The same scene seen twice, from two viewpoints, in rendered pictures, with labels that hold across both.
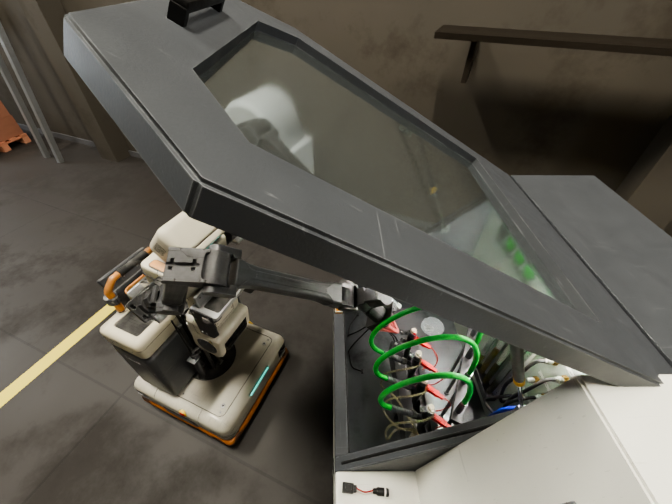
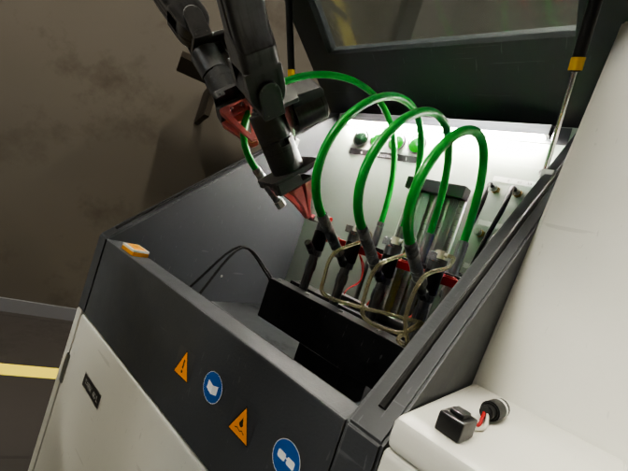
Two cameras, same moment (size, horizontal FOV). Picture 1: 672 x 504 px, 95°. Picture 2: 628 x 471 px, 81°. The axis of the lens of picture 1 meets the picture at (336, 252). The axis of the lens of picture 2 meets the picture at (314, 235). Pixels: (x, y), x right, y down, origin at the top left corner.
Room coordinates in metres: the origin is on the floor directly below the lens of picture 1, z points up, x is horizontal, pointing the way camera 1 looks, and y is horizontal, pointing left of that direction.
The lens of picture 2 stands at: (0.09, 0.30, 1.11)
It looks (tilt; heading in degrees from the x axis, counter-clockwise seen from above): 2 degrees down; 311
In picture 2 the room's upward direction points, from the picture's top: 18 degrees clockwise
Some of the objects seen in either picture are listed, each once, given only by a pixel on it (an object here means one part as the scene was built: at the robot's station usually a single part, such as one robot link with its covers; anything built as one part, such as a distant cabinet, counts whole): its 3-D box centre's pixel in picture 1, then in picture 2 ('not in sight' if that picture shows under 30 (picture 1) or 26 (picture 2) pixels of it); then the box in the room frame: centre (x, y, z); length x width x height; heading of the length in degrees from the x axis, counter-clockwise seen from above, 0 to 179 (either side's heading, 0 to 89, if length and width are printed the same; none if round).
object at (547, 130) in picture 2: not in sight; (428, 123); (0.57, -0.52, 1.43); 0.54 x 0.03 x 0.02; 1
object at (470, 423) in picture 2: (365, 489); (478, 414); (0.17, -0.09, 0.99); 0.12 x 0.02 x 0.02; 85
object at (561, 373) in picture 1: (541, 394); (499, 235); (0.33, -0.53, 1.20); 0.13 x 0.03 x 0.31; 1
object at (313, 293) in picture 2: (409, 395); (337, 350); (0.45, -0.26, 0.91); 0.34 x 0.10 x 0.15; 1
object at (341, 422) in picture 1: (339, 368); (178, 346); (0.56, -0.02, 0.87); 0.62 x 0.04 x 0.16; 1
